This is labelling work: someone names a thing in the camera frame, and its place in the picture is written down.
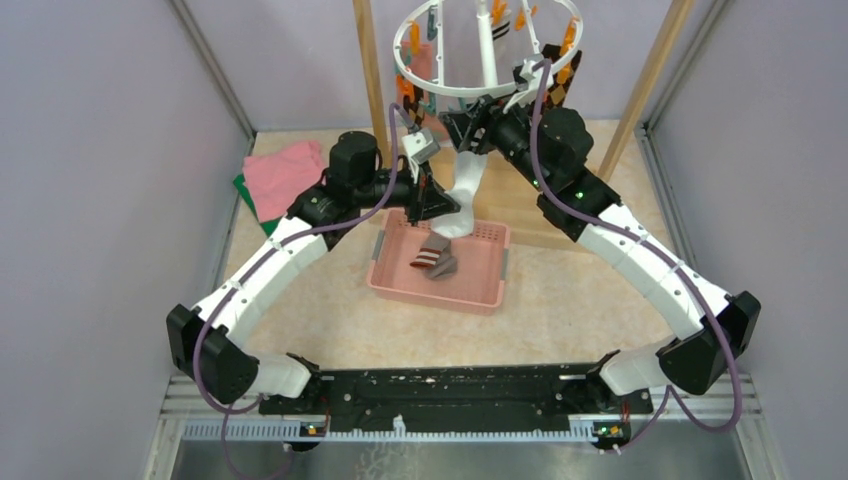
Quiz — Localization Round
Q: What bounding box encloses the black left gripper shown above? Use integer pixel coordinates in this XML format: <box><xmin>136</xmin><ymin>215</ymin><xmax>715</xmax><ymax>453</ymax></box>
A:
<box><xmin>354</xmin><ymin>155</ymin><xmax>460</xmax><ymax>226</ymax></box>

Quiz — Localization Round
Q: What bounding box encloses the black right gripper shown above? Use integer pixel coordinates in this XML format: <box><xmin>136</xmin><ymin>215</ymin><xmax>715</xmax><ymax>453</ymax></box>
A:
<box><xmin>438</xmin><ymin>88</ymin><xmax>552</xmax><ymax>193</ymax></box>

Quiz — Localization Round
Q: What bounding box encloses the grey sock striped cuff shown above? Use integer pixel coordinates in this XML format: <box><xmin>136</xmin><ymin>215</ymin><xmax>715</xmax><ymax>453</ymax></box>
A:
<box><xmin>410</xmin><ymin>235</ymin><xmax>458</xmax><ymax>280</ymax></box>

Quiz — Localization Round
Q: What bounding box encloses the pink plastic basket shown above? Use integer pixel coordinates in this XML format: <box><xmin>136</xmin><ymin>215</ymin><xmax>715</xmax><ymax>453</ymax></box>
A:
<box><xmin>366</xmin><ymin>209</ymin><xmax>510</xmax><ymax>315</ymax></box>

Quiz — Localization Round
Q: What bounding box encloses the brown argyle sock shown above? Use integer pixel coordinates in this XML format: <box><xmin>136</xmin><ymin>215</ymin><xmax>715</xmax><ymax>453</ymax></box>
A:
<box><xmin>542</xmin><ymin>43</ymin><xmax>583</xmax><ymax>111</ymax></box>
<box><xmin>395</xmin><ymin>74</ymin><xmax>425</xmax><ymax>127</ymax></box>

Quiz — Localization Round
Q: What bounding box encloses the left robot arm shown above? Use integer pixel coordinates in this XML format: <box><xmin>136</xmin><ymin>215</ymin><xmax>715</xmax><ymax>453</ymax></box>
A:
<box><xmin>166</xmin><ymin>128</ymin><xmax>460</xmax><ymax>414</ymax></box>

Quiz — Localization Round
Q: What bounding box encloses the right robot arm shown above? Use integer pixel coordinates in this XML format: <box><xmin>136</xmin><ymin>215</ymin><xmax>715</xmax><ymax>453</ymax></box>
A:
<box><xmin>438</xmin><ymin>96</ymin><xmax>761</xmax><ymax>412</ymax></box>

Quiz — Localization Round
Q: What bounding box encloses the wooden hanger rack stand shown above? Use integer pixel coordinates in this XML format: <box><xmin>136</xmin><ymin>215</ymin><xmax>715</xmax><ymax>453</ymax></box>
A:
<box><xmin>352</xmin><ymin>1</ymin><xmax>695</xmax><ymax>251</ymax></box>

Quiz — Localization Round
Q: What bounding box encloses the white round clip hanger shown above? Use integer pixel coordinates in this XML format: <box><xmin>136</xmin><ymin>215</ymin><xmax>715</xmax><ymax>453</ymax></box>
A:
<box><xmin>392</xmin><ymin>0</ymin><xmax>584</xmax><ymax>99</ymax></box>

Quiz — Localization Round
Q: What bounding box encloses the white black striped sock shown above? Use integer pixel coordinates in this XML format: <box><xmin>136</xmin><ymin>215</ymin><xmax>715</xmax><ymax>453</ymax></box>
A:
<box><xmin>491</xmin><ymin>18</ymin><xmax>511</xmax><ymax>41</ymax></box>

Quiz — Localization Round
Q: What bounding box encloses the pink folded cloth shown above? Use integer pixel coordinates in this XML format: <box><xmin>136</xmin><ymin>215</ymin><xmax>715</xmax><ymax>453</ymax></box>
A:
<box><xmin>242</xmin><ymin>140</ymin><xmax>325</xmax><ymax>223</ymax></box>

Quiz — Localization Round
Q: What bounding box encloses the green folded cloth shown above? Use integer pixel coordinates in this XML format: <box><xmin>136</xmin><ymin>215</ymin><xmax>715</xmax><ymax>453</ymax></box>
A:
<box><xmin>232</xmin><ymin>174</ymin><xmax>280</xmax><ymax>237</ymax></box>

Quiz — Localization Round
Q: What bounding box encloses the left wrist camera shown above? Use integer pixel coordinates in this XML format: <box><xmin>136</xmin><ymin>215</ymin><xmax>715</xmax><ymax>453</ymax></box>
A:
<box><xmin>400</xmin><ymin>128</ymin><xmax>441</xmax><ymax>165</ymax></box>

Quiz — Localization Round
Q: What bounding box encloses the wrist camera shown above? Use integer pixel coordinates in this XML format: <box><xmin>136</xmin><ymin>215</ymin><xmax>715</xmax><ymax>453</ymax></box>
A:
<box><xmin>504</xmin><ymin>54</ymin><xmax>552</xmax><ymax>111</ymax></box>
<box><xmin>400</xmin><ymin>128</ymin><xmax>441</xmax><ymax>165</ymax></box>

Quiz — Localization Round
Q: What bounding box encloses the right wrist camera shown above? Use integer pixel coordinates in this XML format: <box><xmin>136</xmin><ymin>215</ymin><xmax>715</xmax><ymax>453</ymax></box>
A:
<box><xmin>504</xmin><ymin>54</ymin><xmax>552</xmax><ymax>111</ymax></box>

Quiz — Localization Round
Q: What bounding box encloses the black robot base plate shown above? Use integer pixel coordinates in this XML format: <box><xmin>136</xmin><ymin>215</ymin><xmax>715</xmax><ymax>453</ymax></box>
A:
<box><xmin>259</xmin><ymin>363</ymin><xmax>654</xmax><ymax>449</ymax></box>

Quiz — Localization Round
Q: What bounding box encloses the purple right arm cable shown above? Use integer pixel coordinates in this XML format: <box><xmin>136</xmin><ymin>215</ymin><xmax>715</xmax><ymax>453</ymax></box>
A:
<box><xmin>528</xmin><ymin>59</ymin><xmax>745</xmax><ymax>456</ymax></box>

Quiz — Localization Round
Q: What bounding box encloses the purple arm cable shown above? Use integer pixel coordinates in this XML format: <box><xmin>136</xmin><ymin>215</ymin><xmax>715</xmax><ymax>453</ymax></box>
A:
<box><xmin>192</xmin><ymin>102</ymin><xmax>419</xmax><ymax>480</ymax></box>
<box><xmin>528</xmin><ymin>59</ymin><xmax>745</xmax><ymax>456</ymax></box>

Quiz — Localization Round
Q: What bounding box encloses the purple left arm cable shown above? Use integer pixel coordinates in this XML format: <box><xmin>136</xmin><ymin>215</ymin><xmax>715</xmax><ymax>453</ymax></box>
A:
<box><xmin>192</xmin><ymin>102</ymin><xmax>419</xmax><ymax>480</ymax></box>

